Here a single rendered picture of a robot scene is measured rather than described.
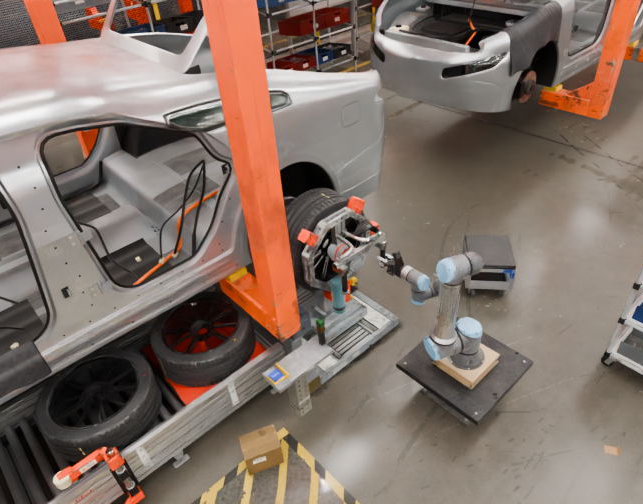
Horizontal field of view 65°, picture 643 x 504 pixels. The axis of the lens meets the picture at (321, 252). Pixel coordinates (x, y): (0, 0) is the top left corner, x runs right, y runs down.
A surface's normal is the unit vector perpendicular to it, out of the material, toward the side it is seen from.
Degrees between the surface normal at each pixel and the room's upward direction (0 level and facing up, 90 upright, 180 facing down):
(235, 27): 90
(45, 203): 80
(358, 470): 0
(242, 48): 90
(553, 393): 0
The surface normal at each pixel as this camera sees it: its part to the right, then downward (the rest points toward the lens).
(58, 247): 0.66, 0.39
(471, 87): -0.24, 0.62
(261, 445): -0.07, -0.78
